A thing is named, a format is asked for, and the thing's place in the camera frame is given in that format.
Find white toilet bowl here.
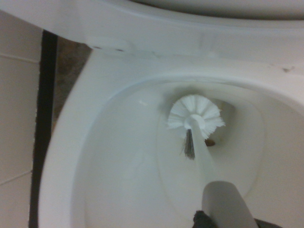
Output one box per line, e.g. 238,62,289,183
32,44,304,228

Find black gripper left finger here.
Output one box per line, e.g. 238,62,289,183
191,209,215,228

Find white toilet brush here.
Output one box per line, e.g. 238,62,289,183
166,94,258,228

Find white toilet seat ring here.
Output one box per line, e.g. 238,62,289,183
0,0,304,70

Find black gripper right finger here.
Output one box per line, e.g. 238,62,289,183
255,219,288,228

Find short black baseboard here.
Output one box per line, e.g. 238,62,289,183
29,30,59,228

